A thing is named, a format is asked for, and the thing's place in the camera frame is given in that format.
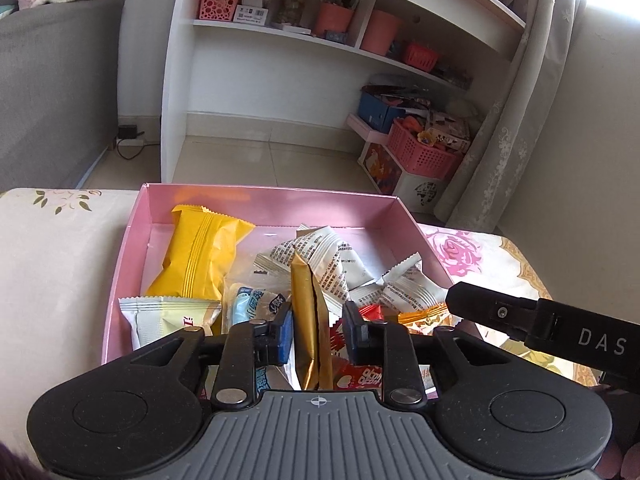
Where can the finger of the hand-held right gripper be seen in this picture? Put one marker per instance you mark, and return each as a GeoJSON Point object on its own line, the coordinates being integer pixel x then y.
{"type": "Point", "coordinates": [490, 310]}

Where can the white green snack packet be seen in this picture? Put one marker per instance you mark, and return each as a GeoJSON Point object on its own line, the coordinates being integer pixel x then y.
{"type": "Point", "coordinates": [160, 320]}

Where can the pink cardboard box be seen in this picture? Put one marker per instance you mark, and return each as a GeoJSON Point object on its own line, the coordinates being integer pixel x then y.
{"type": "Point", "coordinates": [270, 200]}

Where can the white shelf unit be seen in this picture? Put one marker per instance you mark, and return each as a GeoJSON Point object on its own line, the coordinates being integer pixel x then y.
{"type": "Point", "coordinates": [172, 85]}

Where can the floral tablecloth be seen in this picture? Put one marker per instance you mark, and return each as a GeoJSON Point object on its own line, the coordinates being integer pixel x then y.
{"type": "Point", "coordinates": [60, 260]}

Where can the power strip with adapter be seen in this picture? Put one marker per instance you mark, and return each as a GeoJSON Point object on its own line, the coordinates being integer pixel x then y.
{"type": "Point", "coordinates": [127, 132]}

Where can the small red basket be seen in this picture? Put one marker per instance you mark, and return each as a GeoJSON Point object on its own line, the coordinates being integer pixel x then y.
{"type": "Point", "coordinates": [421, 57]}

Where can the salmon pen pot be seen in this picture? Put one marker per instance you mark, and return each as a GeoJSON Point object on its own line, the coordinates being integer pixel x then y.
{"type": "Point", "coordinates": [334, 19]}

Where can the lace curtain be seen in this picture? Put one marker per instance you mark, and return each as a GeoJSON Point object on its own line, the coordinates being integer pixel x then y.
{"type": "Point", "coordinates": [510, 135]}

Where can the white text-printed packet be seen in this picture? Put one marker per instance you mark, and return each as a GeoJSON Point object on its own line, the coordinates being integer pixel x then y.
{"type": "Point", "coordinates": [277, 257]}

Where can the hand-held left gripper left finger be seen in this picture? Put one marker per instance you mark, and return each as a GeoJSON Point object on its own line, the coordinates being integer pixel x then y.
{"type": "Point", "coordinates": [282, 335]}

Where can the white light-blue snack packet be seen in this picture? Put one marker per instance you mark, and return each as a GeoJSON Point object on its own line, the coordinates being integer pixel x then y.
{"type": "Point", "coordinates": [247, 307]}

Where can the red strawberry snack packet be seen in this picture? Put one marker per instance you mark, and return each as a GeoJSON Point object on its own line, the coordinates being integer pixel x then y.
{"type": "Point", "coordinates": [360, 377]}

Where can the white pecan packet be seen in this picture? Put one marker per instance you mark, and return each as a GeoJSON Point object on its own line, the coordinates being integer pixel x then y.
{"type": "Point", "coordinates": [405, 290]}
{"type": "Point", "coordinates": [325, 260]}

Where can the red glossy packet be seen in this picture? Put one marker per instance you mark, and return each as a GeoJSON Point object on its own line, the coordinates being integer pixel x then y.
{"type": "Point", "coordinates": [371, 311]}

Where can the printed cardboard box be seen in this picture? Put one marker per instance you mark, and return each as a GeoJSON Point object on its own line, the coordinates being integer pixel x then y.
{"type": "Point", "coordinates": [450, 132]}

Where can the white printed storage box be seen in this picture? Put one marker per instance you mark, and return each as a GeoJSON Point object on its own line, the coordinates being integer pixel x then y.
{"type": "Point", "coordinates": [390, 170]}

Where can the pink perforated basket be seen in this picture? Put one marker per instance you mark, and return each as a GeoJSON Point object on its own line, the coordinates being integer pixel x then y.
{"type": "Point", "coordinates": [219, 7]}

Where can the grey sofa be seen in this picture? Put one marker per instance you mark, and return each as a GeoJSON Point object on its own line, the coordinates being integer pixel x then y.
{"type": "Point", "coordinates": [50, 85]}

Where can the small blue box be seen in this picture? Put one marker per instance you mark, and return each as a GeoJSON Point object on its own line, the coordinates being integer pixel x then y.
{"type": "Point", "coordinates": [336, 36]}

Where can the large pink basket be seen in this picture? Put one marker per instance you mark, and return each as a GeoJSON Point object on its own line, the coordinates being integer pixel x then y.
{"type": "Point", "coordinates": [425, 157]}

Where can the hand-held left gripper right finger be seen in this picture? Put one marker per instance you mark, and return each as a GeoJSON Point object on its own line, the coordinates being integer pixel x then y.
{"type": "Point", "coordinates": [356, 337]}

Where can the salmon bin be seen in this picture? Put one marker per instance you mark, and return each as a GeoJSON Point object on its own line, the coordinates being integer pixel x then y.
{"type": "Point", "coordinates": [381, 32]}

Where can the orange cracker packet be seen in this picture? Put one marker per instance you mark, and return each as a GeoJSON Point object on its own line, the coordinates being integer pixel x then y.
{"type": "Point", "coordinates": [425, 320]}

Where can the gold snack packet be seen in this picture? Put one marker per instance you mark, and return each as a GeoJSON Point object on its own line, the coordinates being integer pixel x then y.
{"type": "Point", "coordinates": [306, 320]}

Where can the glass jar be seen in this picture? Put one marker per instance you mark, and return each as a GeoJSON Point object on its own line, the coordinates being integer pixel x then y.
{"type": "Point", "coordinates": [291, 7]}

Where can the yellow cake packet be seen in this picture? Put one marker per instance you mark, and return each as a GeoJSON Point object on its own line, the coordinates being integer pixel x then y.
{"type": "Point", "coordinates": [200, 250]}

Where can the white labelled box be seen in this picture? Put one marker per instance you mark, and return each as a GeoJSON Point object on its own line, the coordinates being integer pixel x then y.
{"type": "Point", "coordinates": [251, 14]}

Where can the blue storage box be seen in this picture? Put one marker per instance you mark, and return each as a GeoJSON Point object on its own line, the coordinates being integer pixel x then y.
{"type": "Point", "coordinates": [380, 112]}

